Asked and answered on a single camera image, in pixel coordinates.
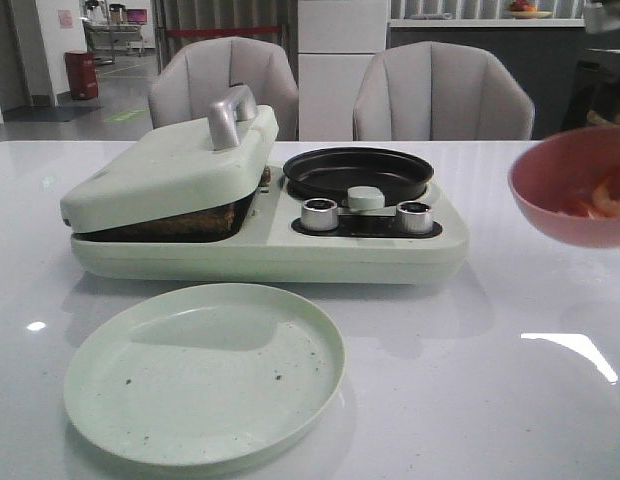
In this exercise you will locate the mint green sandwich maker lid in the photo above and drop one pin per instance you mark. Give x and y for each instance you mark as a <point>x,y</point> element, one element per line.
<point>172,170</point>

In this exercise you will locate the pink plastic bowl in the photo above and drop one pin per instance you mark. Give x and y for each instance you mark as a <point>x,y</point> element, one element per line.
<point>568,186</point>

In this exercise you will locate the orange cooked shrimp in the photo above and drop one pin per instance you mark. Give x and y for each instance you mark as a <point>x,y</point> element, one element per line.
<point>598,200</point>

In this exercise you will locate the mint green breakfast maker base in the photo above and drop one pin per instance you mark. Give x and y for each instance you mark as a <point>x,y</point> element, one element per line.
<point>268,249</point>

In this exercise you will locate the left silver control knob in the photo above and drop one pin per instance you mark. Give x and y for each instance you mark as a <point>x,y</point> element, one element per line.
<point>319,215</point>

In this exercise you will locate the silver control knob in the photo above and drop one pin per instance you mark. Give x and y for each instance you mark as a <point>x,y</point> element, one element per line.
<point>319,215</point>
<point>413,217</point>

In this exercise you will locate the black round frying pan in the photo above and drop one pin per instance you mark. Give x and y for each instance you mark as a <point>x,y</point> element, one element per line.
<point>330,172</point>

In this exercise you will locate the right silver control knob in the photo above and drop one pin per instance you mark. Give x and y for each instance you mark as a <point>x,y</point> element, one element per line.
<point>413,217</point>

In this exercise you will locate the mint green round plate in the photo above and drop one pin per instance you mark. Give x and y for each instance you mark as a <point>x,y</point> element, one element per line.
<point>215,376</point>

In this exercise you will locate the right grey upholstered chair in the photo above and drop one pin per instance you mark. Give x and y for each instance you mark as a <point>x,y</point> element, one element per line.
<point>427,93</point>

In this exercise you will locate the grey upholstered chair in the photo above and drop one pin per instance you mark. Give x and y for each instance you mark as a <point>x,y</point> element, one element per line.
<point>427,93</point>
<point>204,71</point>

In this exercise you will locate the left grey upholstered chair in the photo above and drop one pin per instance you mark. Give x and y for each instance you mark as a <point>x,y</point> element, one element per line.
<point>204,71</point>

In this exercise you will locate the white cabinet column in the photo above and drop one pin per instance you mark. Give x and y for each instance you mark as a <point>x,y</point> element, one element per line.
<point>336,42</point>

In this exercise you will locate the red barrier belt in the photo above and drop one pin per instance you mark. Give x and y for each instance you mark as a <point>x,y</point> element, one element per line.
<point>224,32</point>

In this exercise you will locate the red waste bin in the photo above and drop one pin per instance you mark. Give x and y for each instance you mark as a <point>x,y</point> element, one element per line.
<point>81,74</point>

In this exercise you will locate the background metal cart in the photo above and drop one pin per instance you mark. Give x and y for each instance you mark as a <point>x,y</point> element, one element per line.
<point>112,27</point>

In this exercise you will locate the grey and white counter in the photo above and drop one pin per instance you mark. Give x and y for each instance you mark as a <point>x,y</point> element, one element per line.
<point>538,56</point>

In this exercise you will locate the fruit plate on counter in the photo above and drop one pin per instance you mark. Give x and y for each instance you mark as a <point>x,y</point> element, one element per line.
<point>524,9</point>

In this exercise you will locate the dark appliance at right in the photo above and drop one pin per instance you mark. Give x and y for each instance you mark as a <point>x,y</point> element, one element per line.
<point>595,93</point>

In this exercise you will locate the pink paper wall notice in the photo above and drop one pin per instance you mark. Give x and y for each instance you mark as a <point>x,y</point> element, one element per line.
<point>65,18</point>

